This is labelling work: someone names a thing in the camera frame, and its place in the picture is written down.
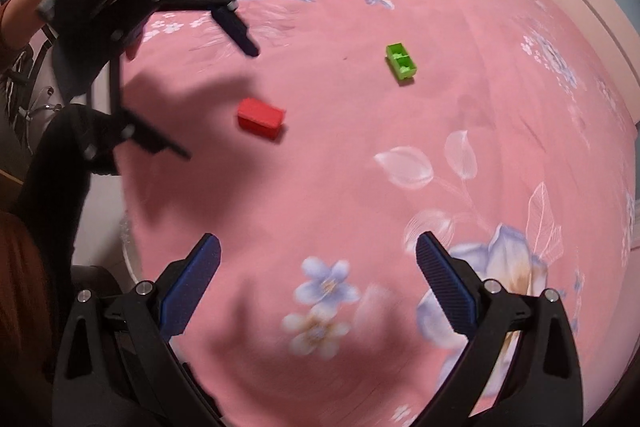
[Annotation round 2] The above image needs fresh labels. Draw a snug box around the red plastic block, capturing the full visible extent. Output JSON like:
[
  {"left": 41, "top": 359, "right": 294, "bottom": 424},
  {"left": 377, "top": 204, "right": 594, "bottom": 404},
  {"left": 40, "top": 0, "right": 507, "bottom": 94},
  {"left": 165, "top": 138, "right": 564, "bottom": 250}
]
[{"left": 236, "top": 97, "right": 288, "bottom": 142}]

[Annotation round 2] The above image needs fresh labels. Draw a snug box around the green plastic block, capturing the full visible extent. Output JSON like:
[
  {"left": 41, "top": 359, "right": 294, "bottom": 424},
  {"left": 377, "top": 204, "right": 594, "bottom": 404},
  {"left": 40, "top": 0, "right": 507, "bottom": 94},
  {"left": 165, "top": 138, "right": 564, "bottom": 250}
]
[{"left": 384, "top": 42, "right": 419, "bottom": 84}]

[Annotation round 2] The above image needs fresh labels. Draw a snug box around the pink floral bed sheet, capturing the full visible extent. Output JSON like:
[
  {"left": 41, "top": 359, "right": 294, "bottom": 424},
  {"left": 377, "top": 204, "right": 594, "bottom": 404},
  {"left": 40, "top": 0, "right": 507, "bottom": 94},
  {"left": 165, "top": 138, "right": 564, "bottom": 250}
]
[{"left": 114, "top": 0, "right": 640, "bottom": 427}]

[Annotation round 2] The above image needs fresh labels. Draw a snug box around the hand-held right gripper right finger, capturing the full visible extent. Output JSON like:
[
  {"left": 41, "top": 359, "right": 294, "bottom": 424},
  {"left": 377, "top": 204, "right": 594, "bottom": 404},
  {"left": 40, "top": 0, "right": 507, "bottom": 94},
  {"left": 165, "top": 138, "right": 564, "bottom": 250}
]
[{"left": 415, "top": 232, "right": 585, "bottom": 427}]

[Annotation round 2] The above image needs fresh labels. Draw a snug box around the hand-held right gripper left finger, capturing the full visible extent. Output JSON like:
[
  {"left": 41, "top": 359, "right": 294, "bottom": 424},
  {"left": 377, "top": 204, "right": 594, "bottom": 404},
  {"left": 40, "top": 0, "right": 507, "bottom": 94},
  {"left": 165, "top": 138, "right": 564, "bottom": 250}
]
[{"left": 51, "top": 233, "right": 223, "bottom": 427}]

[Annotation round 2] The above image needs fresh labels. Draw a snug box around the person's left forearm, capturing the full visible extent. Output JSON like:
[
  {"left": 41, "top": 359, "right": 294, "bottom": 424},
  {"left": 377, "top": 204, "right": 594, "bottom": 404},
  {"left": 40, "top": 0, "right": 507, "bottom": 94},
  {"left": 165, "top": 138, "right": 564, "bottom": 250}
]
[{"left": 0, "top": 0, "right": 57, "bottom": 54}]

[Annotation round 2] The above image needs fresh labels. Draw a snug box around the black metal chair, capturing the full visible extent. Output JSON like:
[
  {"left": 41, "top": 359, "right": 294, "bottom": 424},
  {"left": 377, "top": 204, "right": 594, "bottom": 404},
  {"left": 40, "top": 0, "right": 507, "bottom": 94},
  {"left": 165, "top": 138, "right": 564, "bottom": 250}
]
[{"left": 0, "top": 47, "right": 66, "bottom": 148}]

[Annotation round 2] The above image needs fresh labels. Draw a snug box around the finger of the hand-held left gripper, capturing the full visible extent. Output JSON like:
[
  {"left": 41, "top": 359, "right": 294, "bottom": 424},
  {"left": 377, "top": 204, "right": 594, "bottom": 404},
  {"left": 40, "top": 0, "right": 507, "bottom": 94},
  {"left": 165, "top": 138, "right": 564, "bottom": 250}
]
[
  {"left": 160, "top": 0, "right": 261, "bottom": 58},
  {"left": 84, "top": 54, "right": 192, "bottom": 160}
]

